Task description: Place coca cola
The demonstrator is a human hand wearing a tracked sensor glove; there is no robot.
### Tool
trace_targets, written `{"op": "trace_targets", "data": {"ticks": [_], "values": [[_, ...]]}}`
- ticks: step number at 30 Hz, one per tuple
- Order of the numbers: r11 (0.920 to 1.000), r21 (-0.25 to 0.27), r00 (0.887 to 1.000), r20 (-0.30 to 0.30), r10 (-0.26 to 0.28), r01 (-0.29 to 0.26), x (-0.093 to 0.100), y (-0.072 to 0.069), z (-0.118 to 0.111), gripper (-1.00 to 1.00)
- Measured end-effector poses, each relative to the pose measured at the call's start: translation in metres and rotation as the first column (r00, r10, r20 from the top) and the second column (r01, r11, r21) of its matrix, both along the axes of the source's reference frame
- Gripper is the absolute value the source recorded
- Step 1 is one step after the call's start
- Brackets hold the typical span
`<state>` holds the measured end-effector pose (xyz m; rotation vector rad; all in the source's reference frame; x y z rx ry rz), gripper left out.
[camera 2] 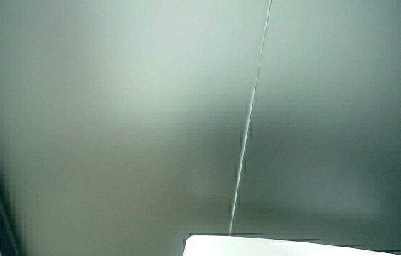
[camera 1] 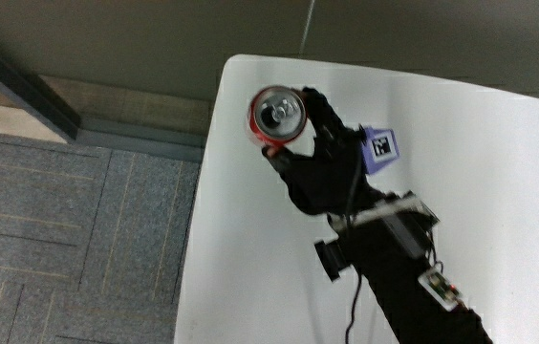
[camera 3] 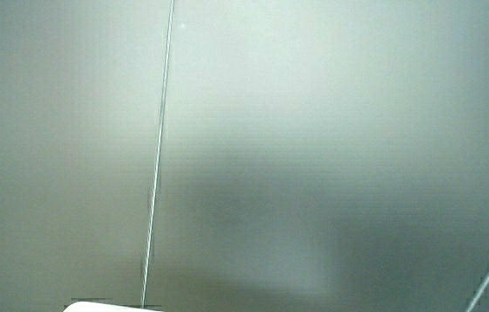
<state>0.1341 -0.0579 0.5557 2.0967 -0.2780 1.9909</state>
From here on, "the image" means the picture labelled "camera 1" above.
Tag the person's right hand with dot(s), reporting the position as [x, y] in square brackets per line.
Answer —
[327, 177]

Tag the red soda can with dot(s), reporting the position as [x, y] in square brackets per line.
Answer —
[277, 113]

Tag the black wrist sensor box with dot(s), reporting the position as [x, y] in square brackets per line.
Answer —
[394, 217]

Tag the small white circuit board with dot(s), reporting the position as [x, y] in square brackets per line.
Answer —
[440, 288]

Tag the grey skirting board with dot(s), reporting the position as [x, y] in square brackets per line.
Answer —
[145, 141]

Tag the dark door frame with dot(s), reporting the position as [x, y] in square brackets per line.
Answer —
[21, 86]

